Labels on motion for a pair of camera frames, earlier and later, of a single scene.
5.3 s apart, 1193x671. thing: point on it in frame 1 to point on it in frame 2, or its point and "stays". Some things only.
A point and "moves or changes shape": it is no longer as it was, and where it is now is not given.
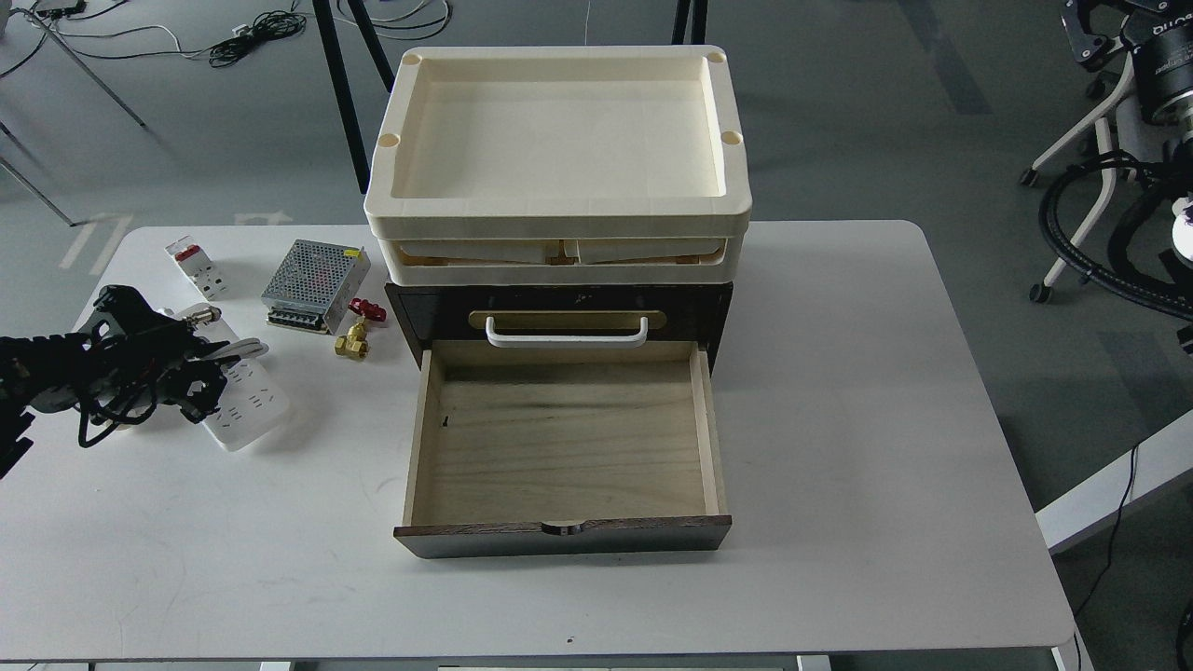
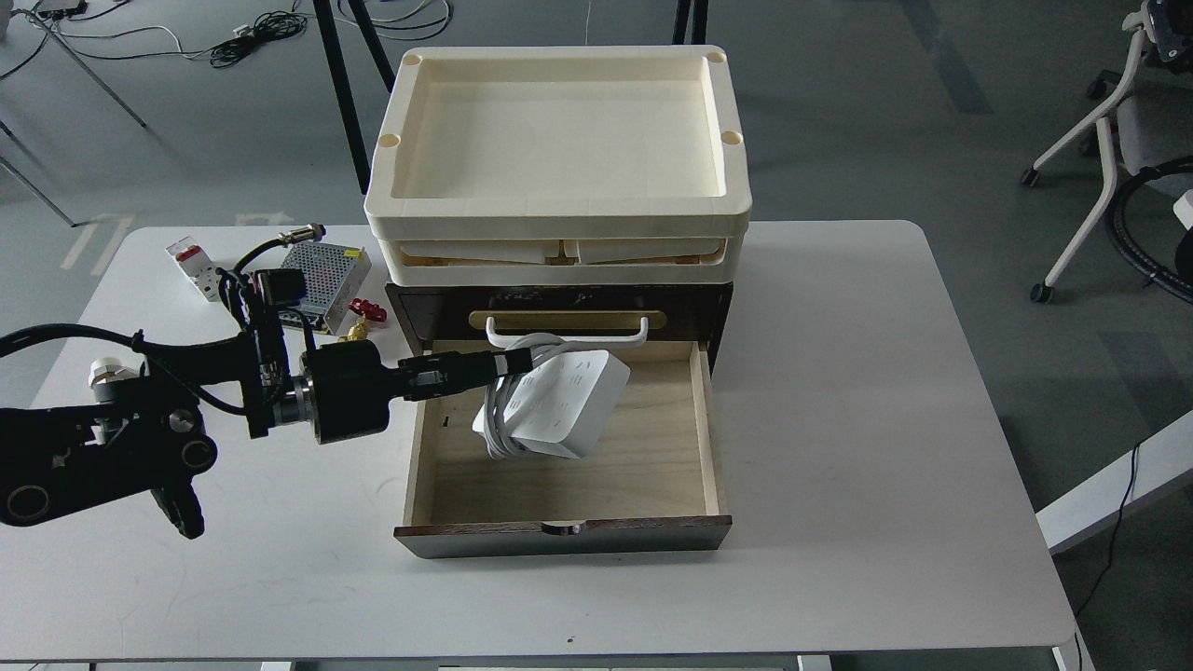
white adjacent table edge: (1160, 458) stays
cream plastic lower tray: (561, 256) stays
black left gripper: (134, 360) to (350, 387)
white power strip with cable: (253, 400) moves or changes shape
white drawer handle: (565, 338) stays
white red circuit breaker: (198, 267) stays
